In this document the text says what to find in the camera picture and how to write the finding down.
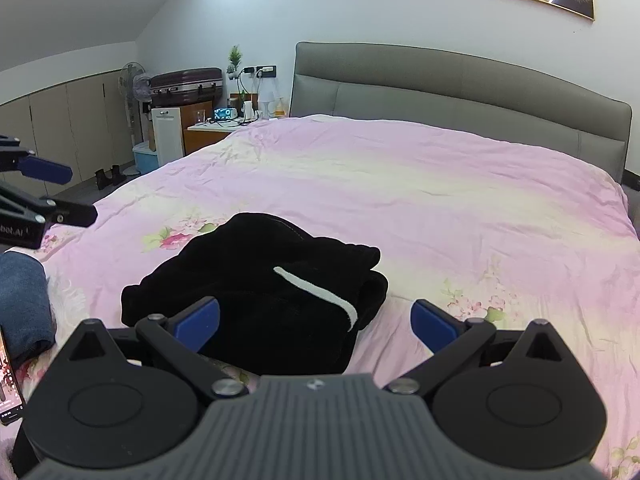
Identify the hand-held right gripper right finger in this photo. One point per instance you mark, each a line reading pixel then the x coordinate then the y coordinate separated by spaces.
pixel 435 325

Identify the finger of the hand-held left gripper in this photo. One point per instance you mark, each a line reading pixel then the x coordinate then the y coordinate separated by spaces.
pixel 75 214
pixel 47 170

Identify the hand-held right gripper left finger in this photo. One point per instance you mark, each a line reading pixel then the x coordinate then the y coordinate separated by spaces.
pixel 197 322

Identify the black pants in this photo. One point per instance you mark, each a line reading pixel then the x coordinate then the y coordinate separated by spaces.
pixel 250 280

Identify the black shoe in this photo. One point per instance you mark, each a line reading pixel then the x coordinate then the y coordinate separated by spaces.
pixel 118 175
pixel 102 180

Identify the beige wardrobe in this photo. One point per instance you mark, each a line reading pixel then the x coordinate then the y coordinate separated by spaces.
pixel 75 120

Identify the folded blue jeans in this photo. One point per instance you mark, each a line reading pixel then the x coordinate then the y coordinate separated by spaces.
pixel 22 300

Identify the blue plastic bin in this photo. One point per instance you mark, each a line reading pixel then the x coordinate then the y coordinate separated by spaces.
pixel 145 160

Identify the white cabinet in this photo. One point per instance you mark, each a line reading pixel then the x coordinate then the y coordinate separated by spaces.
pixel 167 135

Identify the standing fan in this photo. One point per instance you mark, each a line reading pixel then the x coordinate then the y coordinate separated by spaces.
pixel 132 82

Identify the pink floral bed cover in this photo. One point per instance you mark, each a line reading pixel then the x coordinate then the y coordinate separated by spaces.
pixel 425 200

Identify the wooden nightstand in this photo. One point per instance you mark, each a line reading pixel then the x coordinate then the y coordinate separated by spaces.
pixel 205 140

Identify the smartphone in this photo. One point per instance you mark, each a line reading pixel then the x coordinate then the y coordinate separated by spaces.
pixel 10 390

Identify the clear drinking glass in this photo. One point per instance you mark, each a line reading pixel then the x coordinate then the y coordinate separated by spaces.
pixel 200 116

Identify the dark purple suitcase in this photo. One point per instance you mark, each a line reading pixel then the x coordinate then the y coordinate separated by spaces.
pixel 185 85

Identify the green potted plant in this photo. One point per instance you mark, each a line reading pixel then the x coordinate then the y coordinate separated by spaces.
pixel 234 57

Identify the white table lamp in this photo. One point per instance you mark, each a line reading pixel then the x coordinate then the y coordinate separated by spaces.
pixel 265 95

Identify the grey bed headboard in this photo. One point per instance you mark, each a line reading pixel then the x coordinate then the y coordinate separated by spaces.
pixel 450 85

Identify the black wall power outlet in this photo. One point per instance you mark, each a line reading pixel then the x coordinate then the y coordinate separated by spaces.
pixel 265 71

